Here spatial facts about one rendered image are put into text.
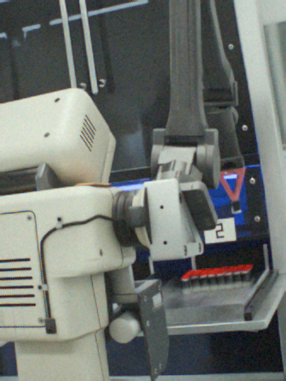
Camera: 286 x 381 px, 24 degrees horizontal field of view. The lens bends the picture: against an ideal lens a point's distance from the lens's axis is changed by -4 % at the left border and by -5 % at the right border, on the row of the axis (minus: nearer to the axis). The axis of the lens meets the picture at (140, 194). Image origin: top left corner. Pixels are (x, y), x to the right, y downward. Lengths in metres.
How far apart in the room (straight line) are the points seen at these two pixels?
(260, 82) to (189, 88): 0.68
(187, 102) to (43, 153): 0.25
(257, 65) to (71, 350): 0.99
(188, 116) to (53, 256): 0.32
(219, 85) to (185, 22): 0.37
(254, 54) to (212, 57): 0.39
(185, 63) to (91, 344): 0.48
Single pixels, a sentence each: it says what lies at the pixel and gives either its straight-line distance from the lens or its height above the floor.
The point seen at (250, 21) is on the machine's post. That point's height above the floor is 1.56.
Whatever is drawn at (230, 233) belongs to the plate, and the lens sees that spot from 1.80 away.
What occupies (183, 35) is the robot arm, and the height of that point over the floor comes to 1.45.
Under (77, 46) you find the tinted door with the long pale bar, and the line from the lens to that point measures 1.93.
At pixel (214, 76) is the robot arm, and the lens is 1.43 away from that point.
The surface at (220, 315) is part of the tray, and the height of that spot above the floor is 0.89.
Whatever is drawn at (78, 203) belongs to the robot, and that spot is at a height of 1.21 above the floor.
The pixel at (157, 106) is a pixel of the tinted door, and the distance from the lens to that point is 1.83.
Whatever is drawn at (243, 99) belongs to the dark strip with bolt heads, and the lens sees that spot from 1.77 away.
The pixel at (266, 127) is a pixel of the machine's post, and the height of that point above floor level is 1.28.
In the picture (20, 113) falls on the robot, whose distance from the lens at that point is 1.09.
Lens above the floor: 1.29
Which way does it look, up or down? 5 degrees down
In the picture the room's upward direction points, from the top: 9 degrees counter-clockwise
